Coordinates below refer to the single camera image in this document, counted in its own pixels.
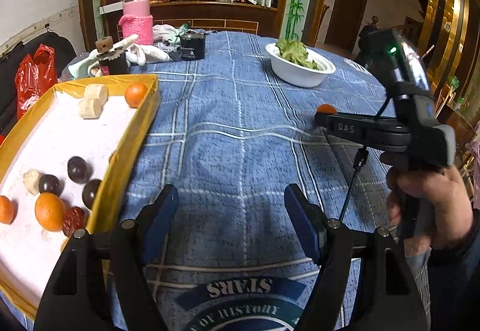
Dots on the orange tangerine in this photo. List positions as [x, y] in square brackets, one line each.
[326, 109]
[50, 211]

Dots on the dark jar with wooden stopper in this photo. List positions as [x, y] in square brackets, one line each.
[111, 60]

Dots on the white cotton gloves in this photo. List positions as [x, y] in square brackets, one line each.
[166, 48]

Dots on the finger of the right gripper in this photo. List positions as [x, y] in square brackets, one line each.
[384, 134]

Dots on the small white food piece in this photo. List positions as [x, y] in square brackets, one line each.
[31, 181]

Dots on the green lettuce leaves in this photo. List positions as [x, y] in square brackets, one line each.
[295, 52]

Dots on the red plastic bag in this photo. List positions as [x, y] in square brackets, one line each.
[36, 74]

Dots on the yellow cardboard tray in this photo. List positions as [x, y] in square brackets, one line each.
[45, 138]

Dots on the pink thermos bottle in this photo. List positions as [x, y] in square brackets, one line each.
[137, 19]

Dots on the wooden sideboard cabinet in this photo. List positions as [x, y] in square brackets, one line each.
[219, 16]

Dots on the white bowl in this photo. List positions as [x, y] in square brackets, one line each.
[298, 75]

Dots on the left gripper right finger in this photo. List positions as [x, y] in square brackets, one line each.
[303, 216]

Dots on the beige food chunk in tray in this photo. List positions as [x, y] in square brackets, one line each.
[96, 91]

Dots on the orange tangerine tray corner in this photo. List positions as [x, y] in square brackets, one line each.
[134, 94]

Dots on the wrinkled red jujube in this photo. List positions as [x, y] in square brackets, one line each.
[74, 219]

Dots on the orange tangerine in tray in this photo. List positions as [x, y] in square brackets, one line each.
[50, 211]

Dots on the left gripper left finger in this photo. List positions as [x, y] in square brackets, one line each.
[155, 221]

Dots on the blue plaid tablecloth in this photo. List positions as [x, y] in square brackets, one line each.
[231, 136]

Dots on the black round jar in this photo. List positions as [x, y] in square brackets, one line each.
[192, 46]

